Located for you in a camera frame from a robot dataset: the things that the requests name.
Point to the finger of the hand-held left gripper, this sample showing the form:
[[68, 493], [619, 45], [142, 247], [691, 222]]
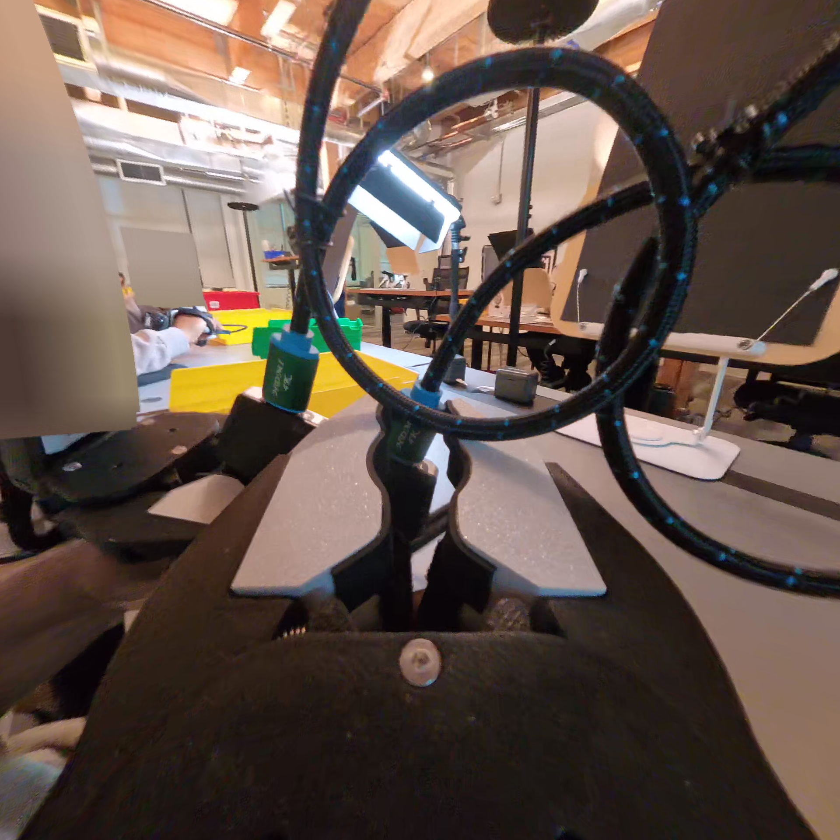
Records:
[[197, 500]]

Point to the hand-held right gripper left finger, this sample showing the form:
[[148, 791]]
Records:
[[315, 518]]

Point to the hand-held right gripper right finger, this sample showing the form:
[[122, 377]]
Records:
[[525, 525]]

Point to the dark grey port hub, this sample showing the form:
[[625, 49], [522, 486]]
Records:
[[412, 505]]

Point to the yellow plastic bin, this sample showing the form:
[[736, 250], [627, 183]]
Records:
[[210, 387], [243, 318]]

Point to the person's left forearm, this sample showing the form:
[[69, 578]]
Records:
[[52, 604]]

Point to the dark pole base block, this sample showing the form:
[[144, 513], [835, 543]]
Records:
[[516, 385]]

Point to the grey stand base block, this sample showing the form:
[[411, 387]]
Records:
[[454, 371]]

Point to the red plastic bin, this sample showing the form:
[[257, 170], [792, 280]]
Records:
[[229, 300]]

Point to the white board stand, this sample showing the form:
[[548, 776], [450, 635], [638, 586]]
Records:
[[695, 456]]

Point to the green plastic bin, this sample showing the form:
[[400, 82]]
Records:
[[341, 334]]

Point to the wooden office desk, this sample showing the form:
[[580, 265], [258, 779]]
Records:
[[394, 291], [492, 323]]

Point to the black office chair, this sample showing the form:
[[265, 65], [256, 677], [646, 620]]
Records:
[[774, 397], [433, 315]]

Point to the black floor lamp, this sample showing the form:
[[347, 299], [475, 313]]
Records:
[[250, 249]]

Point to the black light stand pole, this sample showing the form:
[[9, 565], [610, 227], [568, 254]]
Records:
[[454, 282]]

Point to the led light panel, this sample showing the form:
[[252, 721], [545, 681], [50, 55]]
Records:
[[420, 203]]

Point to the black disc on pole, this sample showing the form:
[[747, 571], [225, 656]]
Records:
[[531, 19]]

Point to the silver air duct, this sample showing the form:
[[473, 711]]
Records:
[[617, 16]]

